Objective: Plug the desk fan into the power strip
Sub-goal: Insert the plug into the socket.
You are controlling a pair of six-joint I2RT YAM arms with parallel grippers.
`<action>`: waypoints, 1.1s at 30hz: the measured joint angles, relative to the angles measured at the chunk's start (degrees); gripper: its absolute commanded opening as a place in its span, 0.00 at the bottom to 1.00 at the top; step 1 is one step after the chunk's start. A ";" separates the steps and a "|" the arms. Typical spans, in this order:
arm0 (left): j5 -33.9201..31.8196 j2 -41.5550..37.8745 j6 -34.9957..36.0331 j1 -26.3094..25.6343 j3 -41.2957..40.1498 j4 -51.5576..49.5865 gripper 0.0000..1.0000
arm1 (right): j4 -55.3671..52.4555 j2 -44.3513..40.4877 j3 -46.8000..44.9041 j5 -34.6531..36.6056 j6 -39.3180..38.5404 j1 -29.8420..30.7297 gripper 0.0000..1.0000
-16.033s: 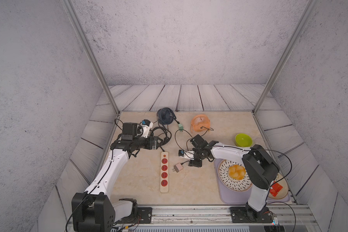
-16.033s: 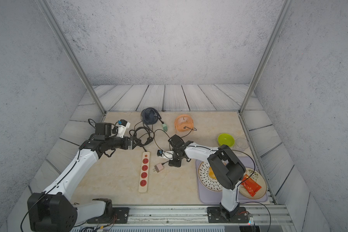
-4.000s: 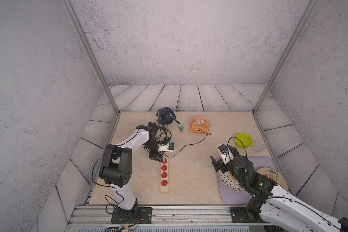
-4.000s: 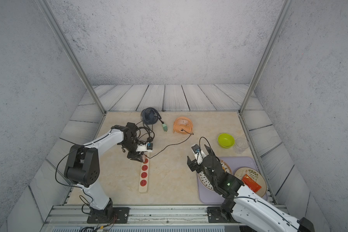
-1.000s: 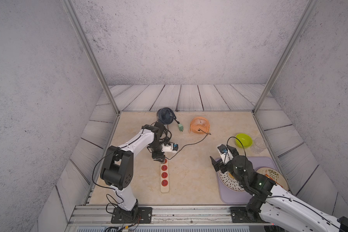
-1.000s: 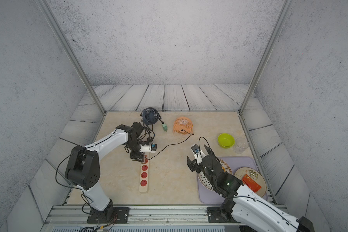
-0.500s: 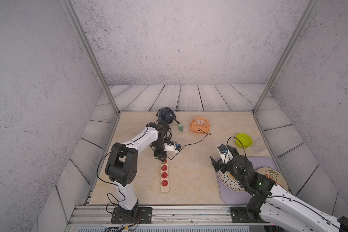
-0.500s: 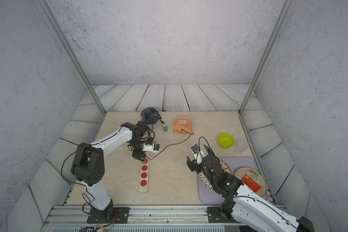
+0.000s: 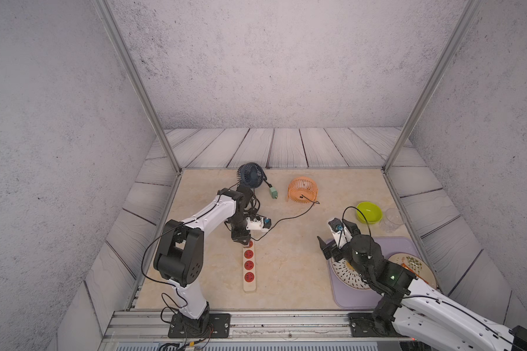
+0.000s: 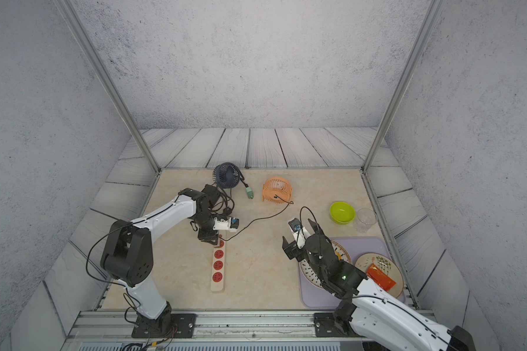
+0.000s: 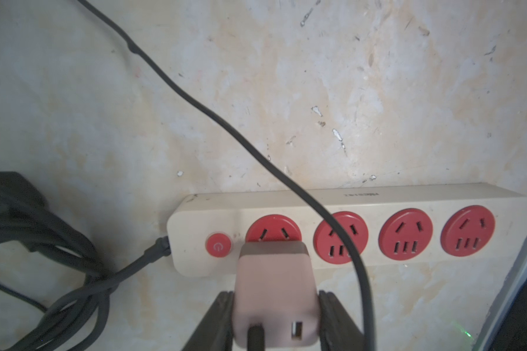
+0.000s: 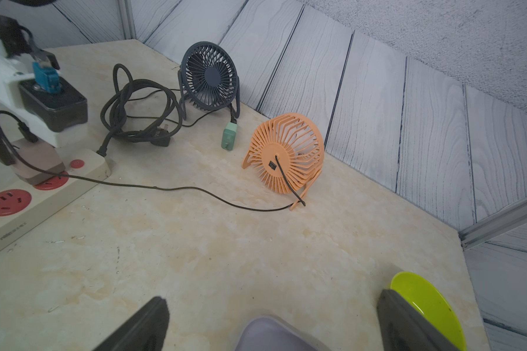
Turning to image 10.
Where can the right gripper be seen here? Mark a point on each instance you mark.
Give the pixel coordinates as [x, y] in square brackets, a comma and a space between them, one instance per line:
[291, 248]

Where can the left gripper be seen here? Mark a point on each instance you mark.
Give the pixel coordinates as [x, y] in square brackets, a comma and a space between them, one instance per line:
[210, 237]

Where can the dark blue desk fan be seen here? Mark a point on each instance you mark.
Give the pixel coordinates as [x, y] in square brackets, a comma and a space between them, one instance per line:
[227, 175]

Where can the green USB plug adapter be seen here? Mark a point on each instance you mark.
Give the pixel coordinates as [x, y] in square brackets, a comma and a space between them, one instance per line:
[249, 192]

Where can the beige power strip red sockets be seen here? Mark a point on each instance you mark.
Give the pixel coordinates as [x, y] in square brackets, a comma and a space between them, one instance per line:
[218, 267]

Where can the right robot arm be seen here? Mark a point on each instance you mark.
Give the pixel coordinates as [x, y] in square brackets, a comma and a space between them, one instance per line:
[365, 308]

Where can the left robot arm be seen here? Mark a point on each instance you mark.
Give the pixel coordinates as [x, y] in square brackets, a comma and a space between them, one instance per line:
[128, 255]

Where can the orange desk fan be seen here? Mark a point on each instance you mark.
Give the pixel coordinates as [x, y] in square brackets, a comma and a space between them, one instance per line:
[277, 190]

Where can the white dotted plate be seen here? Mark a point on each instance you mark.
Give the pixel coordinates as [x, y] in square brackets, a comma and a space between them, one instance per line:
[309, 273]

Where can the lime green bowl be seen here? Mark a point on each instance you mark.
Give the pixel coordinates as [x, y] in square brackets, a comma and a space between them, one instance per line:
[342, 213]

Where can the clear glass cup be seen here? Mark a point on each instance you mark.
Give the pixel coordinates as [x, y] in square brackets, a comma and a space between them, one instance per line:
[365, 219]

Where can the beige patterned plate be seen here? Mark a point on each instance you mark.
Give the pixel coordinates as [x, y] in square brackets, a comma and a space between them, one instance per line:
[387, 266]

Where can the red snack packet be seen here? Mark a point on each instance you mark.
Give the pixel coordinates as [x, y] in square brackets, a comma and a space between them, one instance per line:
[380, 278]

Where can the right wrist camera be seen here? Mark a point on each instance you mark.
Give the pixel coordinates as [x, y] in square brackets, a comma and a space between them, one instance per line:
[299, 233]

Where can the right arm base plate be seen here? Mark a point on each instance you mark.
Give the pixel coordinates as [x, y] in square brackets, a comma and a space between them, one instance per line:
[327, 325]

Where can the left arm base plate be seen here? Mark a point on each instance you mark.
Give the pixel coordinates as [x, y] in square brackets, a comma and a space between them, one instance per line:
[179, 326]

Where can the aluminium front rail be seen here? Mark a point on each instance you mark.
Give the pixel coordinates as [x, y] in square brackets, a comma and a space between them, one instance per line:
[221, 330]

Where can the left aluminium frame post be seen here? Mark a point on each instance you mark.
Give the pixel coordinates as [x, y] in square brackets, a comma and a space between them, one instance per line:
[76, 27]

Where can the aluminium frame post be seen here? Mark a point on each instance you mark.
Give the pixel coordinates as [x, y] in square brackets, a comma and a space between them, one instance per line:
[420, 43]
[76, 27]

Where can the right aluminium frame post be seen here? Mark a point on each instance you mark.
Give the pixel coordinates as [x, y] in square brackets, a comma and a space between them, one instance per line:
[420, 43]

